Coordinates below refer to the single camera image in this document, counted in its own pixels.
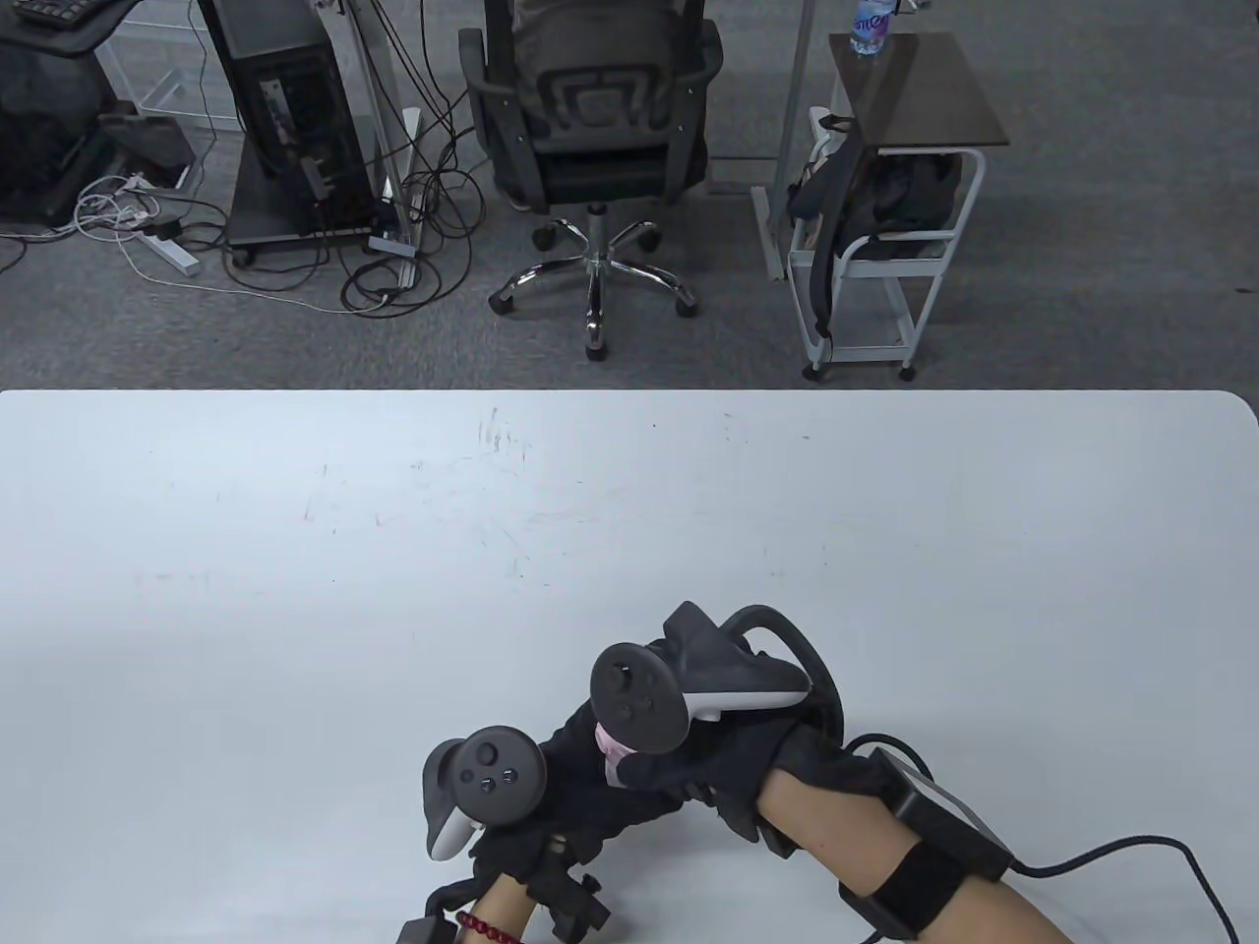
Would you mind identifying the black cable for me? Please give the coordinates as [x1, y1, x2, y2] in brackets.
[844, 733, 1242, 944]

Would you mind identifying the white metal pole stand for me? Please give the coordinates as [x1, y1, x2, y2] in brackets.
[751, 0, 819, 282]

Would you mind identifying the black computer tower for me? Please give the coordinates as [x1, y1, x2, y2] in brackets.
[197, 0, 375, 212]

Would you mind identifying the person's left hand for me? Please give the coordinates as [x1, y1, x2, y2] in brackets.
[470, 703, 689, 886]

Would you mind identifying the clear plastic water bottle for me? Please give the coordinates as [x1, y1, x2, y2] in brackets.
[850, 0, 897, 57]

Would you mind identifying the bundle of white cables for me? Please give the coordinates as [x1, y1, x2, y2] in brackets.
[71, 172, 163, 237]

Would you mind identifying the white power strip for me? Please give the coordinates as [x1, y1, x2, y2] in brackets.
[138, 230, 202, 277]

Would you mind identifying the black backpack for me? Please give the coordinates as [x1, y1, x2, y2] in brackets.
[787, 116, 965, 340]

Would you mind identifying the person's right forearm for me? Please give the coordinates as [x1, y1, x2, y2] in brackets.
[762, 767, 1071, 944]

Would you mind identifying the person's left forearm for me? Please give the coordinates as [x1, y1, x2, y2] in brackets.
[470, 873, 540, 944]

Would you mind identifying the white cart with dark top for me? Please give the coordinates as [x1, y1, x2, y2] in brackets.
[787, 31, 1011, 383]

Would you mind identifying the black keyboard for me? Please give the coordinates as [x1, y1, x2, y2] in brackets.
[8, 0, 105, 27]

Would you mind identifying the black desk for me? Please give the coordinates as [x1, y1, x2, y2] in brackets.
[0, 0, 137, 58]

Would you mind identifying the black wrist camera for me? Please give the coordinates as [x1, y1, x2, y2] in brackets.
[526, 836, 614, 944]

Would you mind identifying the person's right hand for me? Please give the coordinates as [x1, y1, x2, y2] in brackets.
[608, 716, 888, 847]

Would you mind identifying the black wheeled computer stand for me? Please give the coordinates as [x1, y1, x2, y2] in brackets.
[224, 147, 394, 270]

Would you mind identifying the silver metal stand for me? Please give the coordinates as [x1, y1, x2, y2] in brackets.
[339, 0, 426, 263]

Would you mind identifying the tangle of black cables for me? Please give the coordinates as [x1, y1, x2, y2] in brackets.
[118, 0, 493, 318]

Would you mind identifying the grey VR controller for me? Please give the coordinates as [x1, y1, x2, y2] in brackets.
[588, 602, 849, 756]
[423, 726, 548, 862]

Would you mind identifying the red bead bracelet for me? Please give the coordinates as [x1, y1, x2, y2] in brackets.
[454, 910, 524, 944]

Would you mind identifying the black office chair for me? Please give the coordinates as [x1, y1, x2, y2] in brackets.
[457, 0, 725, 363]

